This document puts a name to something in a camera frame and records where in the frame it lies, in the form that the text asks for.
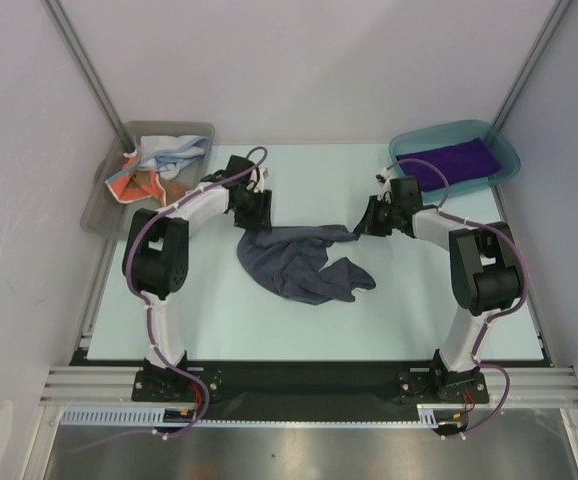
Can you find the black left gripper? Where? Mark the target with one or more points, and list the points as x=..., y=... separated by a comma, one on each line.
x=261, y=217

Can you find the grey plastic bin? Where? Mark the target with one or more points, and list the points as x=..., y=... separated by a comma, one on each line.
x=103, y=214

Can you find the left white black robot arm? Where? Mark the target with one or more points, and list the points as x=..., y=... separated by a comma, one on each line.
x=156, y=265

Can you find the light blue towel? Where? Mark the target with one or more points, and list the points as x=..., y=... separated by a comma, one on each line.
x=169, y=155

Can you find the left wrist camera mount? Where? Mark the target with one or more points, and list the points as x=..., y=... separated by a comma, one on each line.
x=256, y=182

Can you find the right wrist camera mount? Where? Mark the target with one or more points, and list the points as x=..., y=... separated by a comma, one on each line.
x=384, y=178

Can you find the left aluminium corner post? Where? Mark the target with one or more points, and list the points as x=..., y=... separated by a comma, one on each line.
x=63, y=25

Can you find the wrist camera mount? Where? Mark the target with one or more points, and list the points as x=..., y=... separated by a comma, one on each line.
x=384, y=178
x=256, y=182

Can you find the right aluminium corner post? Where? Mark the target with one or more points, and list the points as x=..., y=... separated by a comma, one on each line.
x=549, y=30

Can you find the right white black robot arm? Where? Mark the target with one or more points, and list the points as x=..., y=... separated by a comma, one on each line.
x=487, y=274

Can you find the purple microfiber towel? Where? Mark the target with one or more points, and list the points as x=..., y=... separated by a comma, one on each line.
x=465, y=161

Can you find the dark blue-grey towel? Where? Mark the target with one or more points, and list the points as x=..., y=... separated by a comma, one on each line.
x=292, y=263

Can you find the brown towel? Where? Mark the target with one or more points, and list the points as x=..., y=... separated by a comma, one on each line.
x=174, y=187

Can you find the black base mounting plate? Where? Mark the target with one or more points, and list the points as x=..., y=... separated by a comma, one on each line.
x=403, y=381

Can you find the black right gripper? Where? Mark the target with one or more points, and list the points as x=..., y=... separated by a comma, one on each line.
x=374, y=216

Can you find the aluminium corner post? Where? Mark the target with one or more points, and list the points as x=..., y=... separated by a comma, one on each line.
x=63, y=25
x=549, y=30

